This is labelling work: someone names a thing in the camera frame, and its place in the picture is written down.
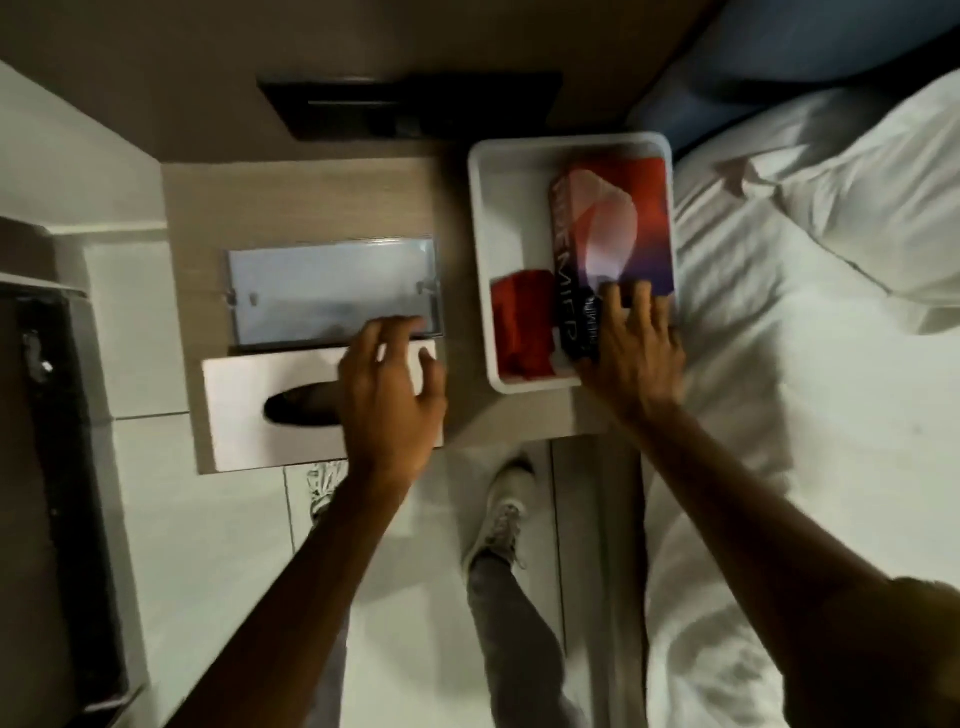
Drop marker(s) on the person's right hand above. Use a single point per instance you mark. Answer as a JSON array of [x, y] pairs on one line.
[[637, 371]]

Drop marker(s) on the person's left hand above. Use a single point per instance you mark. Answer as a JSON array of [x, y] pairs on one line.
[[386, 412]]

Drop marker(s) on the person's left thumb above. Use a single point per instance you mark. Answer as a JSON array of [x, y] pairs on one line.
[[433, 375]]

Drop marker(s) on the person's right thumb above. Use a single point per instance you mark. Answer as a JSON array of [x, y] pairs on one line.
[[589, 362]]

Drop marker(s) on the person's right middle finger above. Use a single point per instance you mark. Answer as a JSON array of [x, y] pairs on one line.
[[642, 307]]

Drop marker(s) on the red and purple packet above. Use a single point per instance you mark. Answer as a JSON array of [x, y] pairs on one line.
[[607, 225]]

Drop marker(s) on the person's right forearm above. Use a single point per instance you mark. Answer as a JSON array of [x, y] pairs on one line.
[[735, 517]]

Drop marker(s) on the person's left forearm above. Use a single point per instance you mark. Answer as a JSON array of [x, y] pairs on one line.
[[300, 600]]

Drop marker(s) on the small red packet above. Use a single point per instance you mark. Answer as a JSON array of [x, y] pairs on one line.
[[523, 322]]

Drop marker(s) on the clear acrylic sign holder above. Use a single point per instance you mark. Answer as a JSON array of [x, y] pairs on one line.
[[330, 289]]

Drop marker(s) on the person's left white shoe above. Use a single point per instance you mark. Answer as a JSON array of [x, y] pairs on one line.
[[326, 487]]

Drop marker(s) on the person's white shoe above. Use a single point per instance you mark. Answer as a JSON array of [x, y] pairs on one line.
[[504, 517], [326, 487]]

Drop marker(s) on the person's right white shoe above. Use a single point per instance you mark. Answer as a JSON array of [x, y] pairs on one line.
[[504, 517]]

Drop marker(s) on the white plastic tray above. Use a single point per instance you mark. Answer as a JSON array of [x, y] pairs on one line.
[[514, 210]]

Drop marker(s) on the white tissue box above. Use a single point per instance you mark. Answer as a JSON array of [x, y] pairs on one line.
[[240, 405]]

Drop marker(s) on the white bed sheet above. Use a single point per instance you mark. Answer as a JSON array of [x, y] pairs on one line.
[[810, 420]]

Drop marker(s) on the white pillow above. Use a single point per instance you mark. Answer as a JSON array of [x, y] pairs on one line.
[[877, 187]]

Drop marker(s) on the blue headboard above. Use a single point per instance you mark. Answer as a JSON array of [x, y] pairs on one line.
[[750, 52]]

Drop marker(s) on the person's right grey trouser leg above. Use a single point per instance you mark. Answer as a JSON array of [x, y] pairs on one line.
[[517, 645]]

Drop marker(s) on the black cabinet door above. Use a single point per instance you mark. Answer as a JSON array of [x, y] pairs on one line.
[[67, 487]]

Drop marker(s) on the black wall switch panel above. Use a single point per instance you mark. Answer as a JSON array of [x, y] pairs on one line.
[[412, 105]]

